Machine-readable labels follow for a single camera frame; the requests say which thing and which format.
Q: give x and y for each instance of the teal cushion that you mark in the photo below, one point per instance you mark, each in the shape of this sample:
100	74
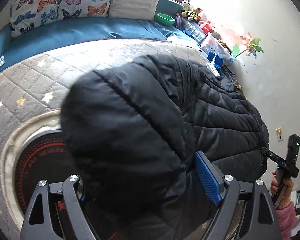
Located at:
168	5

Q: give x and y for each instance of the grey star quilted mattress pad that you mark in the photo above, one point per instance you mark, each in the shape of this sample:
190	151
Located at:
27	87

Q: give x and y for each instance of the clear plastic toy box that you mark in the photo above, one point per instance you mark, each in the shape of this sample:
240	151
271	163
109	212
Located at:
217	46

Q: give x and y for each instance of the red toy box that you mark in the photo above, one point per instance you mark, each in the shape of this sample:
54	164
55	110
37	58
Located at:
206	27

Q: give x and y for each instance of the blue bed sheet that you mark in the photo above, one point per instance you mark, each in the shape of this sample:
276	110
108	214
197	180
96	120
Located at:
77	33

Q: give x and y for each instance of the brown plush bear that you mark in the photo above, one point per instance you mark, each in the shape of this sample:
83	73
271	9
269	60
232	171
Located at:
192	14

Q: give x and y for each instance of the green plastic bowl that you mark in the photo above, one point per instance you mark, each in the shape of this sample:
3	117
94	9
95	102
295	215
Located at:
165	18

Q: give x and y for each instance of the purple toy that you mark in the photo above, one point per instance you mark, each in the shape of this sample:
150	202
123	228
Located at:
178	21

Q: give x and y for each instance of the dark patterned box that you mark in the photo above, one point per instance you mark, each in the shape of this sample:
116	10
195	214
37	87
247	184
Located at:
193	31

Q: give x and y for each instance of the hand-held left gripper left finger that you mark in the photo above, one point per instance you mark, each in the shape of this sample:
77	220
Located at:
73	187

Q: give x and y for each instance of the black puffer jacket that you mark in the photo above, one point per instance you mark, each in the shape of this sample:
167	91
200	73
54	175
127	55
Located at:
140	120

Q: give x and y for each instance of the person's right hand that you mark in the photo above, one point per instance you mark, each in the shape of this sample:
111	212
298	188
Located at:
286	195

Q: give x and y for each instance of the yellowed wall socket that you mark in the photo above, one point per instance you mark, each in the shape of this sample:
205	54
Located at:
278	131

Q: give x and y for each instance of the black round red-print disc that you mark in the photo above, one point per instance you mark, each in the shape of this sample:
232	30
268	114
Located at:
40	155

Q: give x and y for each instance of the person's right forearm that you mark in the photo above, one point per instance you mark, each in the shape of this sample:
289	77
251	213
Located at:
286	222

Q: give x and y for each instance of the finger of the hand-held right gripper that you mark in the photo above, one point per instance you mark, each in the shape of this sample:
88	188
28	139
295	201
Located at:
270	154

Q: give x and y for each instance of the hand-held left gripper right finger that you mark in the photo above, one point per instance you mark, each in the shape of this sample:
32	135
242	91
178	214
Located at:
207	177

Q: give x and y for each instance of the butterfly print pillow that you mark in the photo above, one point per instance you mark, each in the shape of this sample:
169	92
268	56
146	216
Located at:
35	10
86	0

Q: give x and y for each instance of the colourful pinwheel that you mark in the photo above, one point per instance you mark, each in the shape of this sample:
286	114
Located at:
251	46

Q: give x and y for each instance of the white pillow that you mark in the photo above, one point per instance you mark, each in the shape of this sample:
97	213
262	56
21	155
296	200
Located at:
135	1

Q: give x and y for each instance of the blue plastic block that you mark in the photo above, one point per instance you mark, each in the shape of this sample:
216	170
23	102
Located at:
210	57
218	62

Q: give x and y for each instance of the white flat box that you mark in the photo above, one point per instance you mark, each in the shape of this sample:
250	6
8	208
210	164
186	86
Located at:
212	68

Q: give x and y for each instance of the black and white plush cow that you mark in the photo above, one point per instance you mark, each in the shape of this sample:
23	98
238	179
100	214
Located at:
187	4

